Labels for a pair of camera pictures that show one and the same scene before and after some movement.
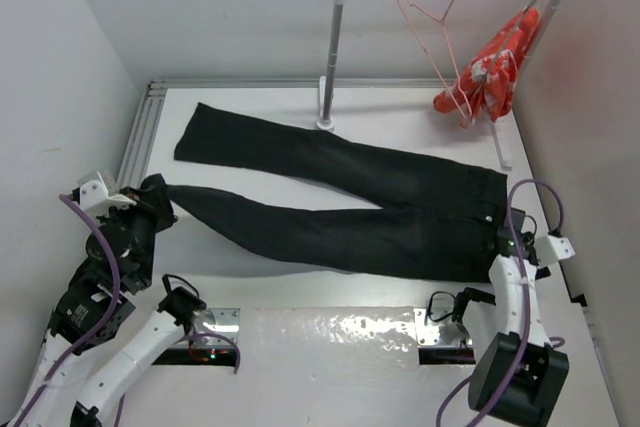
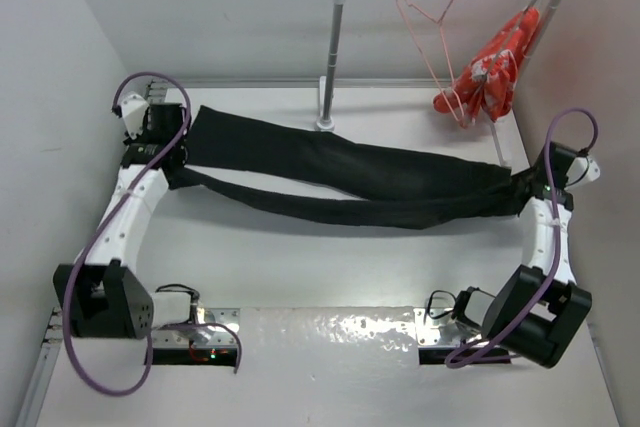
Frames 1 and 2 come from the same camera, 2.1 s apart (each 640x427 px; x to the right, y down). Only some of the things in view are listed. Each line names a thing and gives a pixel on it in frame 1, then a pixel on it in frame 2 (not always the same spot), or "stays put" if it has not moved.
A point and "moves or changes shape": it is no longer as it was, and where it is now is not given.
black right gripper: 541,271 to 532,168
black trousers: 429,218 moves or changes shape
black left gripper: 141,205 to 137,140
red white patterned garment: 485,87 stays put
